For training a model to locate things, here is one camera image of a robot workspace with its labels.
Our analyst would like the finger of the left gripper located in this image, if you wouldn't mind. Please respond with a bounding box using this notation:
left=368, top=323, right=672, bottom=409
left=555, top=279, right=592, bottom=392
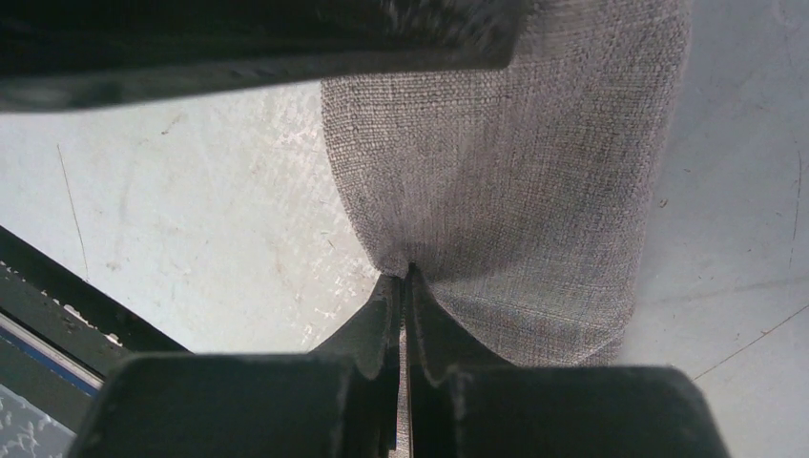
left=1, top=0, right=528, bottom=113

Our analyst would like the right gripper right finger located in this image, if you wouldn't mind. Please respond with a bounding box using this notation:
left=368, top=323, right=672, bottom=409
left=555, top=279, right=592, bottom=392
left=404, top=267, right=728, bottom=457

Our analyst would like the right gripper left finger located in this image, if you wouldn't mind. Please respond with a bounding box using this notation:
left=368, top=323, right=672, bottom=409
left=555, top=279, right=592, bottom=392
left=69, top=276, right=403, bottom=457

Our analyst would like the grey cloth napkin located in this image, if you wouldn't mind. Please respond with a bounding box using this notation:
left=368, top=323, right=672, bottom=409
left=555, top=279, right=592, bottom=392
left=322, top=1, right=692, bottom=366

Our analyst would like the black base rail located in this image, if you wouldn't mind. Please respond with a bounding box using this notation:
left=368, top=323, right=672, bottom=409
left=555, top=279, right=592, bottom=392
left=1, top=229, right=184, bottom=431

